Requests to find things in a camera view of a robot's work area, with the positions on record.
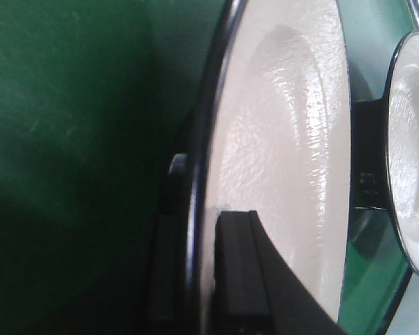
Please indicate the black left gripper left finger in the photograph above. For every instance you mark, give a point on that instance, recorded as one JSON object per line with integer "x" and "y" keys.
{"x": 171, "y": 277}

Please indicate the beige plate black rim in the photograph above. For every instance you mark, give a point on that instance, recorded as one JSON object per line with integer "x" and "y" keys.
{"x": 402, "y": 153}
{"x": 272, "y": 135}

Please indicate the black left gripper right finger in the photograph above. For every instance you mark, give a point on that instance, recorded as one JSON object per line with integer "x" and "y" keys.
{"x": 256, "y": 291}

